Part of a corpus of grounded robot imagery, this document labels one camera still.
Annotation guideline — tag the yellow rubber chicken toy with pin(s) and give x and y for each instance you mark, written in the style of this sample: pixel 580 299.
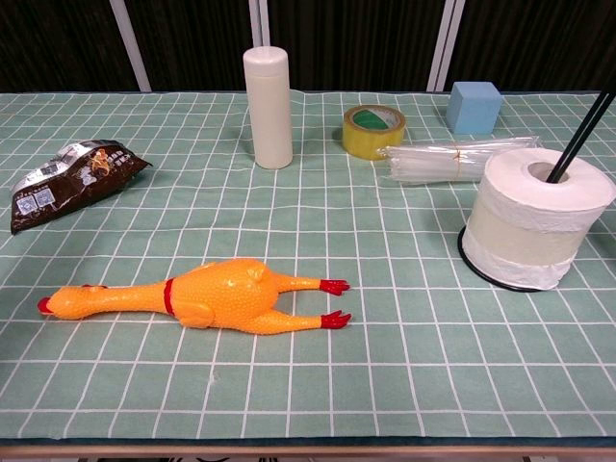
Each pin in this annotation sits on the yellow rubber chicken toy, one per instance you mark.
pixel 226 298

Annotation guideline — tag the green checked tablecloth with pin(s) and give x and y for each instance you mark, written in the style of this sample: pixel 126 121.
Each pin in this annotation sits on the green checked tablecloth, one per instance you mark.
pixel 289 231

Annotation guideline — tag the blue foam cube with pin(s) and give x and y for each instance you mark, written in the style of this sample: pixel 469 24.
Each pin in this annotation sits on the blue foam cube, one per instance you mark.
pixel 474 108

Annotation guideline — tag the white cylindrical bottle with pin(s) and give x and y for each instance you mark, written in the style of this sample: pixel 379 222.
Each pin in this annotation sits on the white cylindrical bottle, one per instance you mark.
pixel 269 106

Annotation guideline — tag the clear plastic straw bundle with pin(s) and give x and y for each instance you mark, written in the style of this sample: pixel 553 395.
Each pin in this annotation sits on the clear plastic straw bundle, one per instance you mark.
pixel 433 163

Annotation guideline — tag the white toilet paper roll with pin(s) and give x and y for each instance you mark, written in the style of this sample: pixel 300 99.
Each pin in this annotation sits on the white toilet paper roll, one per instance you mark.
pixel 520 231

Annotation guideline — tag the brown snack bag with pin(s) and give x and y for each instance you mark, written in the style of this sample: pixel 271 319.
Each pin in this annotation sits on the brown snack bag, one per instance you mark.
pixel 72 183

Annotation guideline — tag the white partition post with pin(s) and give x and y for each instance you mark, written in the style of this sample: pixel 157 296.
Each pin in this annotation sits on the white partition post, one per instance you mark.
pixel 260 24
pixel 447 43
pixel 130 48

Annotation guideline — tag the yellow packing tape roll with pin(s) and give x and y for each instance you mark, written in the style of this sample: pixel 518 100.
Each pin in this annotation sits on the yellow packing tape roll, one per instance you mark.
pixel 373 137

